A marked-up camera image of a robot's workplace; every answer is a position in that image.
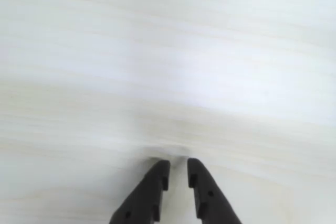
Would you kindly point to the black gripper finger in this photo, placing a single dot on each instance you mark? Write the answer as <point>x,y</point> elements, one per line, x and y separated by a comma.
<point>144,197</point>
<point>210,197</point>

